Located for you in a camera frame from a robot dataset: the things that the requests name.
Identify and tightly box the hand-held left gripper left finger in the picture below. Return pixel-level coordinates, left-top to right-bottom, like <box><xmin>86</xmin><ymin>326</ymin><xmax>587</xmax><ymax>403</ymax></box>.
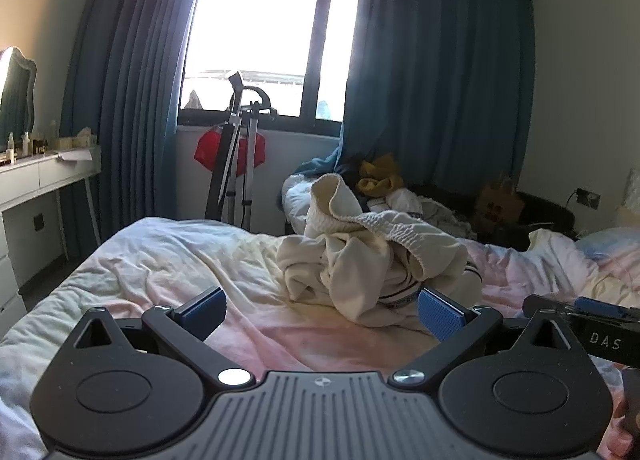
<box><xmin>70</xmin><ymin>286</ymin><xmax>254</xmax><ymax>388</ymax></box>

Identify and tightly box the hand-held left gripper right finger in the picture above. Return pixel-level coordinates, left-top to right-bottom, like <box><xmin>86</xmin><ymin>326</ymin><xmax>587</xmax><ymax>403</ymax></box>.
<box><xmin>391</xmin><ymin>289</ymin><xmax>581</xmax><ymax>387</ymax></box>

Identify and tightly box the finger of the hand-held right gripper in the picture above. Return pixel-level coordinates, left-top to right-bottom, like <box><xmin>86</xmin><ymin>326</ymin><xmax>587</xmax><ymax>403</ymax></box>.
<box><xmin>575</xmin><ymin>297</ymin><xmax>640</xmax><ymax>323</ymax></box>
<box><xmin>523</xmin><ymin>294</ymin><xmax>583</xmax><ymax>326</ymax></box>

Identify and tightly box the grey white clothes heap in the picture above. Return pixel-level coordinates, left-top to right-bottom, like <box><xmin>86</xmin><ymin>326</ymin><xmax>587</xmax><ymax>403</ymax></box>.
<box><xmin>367</xmin><ymin>187</ymin><xmax>478</xmax><ymax>241</ymax></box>

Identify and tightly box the person's right hand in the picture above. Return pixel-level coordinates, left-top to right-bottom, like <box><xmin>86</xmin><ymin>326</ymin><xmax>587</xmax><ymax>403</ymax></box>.
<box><xmin>602</xmin><ymin>397</ymin><xmax>640</xmax><ymax>458</ymax></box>

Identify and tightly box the white striped-trim garment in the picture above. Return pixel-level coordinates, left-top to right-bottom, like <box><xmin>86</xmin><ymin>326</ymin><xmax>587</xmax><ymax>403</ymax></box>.
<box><xmin>377</xmin><ymin>260</ymin><xmax>483</xmax><ymax>313</ymax></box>

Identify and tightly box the pastel tie-dye duvet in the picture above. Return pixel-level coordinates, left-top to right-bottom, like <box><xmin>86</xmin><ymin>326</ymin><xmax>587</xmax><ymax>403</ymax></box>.
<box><xmin>0</xmin><ymin>217</ymin><xmax>640</xmax><ymax>460</ymax></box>

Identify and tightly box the pastel tie-dye pillow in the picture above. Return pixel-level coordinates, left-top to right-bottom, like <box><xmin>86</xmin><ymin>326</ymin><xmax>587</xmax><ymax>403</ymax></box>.
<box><xmin>575</xmin><ymin>227</ymin><xmax>640</xmax><ymax>266</ymax></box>

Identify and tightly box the black couch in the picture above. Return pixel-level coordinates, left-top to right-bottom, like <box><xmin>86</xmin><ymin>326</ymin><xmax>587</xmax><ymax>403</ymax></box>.
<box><xmin>407</xmin><ymin>181</ymin><xmax>577</xmax><ymax>252</ymax></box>

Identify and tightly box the brown paper bag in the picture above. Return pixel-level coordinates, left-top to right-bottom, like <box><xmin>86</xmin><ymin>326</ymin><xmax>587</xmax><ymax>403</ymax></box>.
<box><xmin>474</xmin><ymin>175</ymin><xmax>525</xmax><ymax>236</ymax></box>

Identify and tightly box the white quilted headboard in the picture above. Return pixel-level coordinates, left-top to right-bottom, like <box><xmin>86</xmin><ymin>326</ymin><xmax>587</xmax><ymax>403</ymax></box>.
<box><xmin>621</xmin><ymin>173</ymin><xmax>640</xmax><ymax>213</ymax></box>

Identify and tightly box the black white standing rack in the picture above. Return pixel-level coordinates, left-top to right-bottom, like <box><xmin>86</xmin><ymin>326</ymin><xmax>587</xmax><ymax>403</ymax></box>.
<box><xmin>205</xmin><ymin>71</ymin><xmax>276</xmax><ymax>231</ymax></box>

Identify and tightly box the white puffy quilt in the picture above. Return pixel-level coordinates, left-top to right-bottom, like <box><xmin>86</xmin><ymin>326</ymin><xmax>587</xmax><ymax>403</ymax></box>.
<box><xmin>281</xmin><ymin>173</ymin><xmax>361</xmax><ymax>236</ymax></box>

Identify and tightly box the yellow garment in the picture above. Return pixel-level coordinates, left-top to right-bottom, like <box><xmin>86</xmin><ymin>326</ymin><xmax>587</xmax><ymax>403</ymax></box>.
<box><xmin>356</xmin><ymin>154</ymin><xmax>405</xmax><ymax>193</ymax></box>

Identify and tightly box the red garment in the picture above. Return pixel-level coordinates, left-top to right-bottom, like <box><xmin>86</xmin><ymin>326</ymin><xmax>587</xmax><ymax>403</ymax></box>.
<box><xmin>195</xmin><ymin>129</ymin><xmax>266</xmax><ymax>178</ymax></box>

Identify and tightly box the black garment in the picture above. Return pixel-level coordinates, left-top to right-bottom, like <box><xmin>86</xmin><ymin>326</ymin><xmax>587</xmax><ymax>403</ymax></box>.
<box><xmin>342</xmin><ymin>155</ymin><xmax>373</xmax><ymax>191</ymax></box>

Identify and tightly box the teal garment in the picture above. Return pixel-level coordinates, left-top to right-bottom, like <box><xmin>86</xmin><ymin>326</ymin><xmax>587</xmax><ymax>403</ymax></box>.
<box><xmin>294</xmin><ymin>147</ymin><xmax>347</xmax><ymax>176</ymax></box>

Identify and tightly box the white paper sheet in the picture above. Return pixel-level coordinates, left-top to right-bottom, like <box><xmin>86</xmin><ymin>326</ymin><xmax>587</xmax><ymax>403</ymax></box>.
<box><xmin>56</xmin><ymin>146</ymin><xmax>96</xmax><ymax>161</ymax></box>

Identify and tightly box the white vanity desk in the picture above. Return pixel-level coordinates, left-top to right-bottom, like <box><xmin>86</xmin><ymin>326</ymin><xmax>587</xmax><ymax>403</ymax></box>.
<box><xmin>0</xmin><ymin>145</ymin><xmax>103</xmax><ymax>326</ymax></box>

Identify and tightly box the vanity mirror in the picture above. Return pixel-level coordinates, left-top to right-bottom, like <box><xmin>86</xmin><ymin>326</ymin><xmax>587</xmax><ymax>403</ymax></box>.
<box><xmin>0</xmin><ymin>46</ymin><xmax>38</xmax><ymax>141</ymax></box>

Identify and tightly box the window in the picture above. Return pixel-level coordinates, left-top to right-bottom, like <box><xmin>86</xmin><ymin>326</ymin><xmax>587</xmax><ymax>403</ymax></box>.
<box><xmin>177</xmin><ymin>0</ymin><xmax>363</xmax><ymax>123</ymax></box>

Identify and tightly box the wall socket with plug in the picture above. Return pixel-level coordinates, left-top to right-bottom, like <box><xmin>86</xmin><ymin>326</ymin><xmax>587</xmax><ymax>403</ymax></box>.
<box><xmin>565</xmin><ymin>187</ymin><xmax>602</xmax><ymax>211</ymax></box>

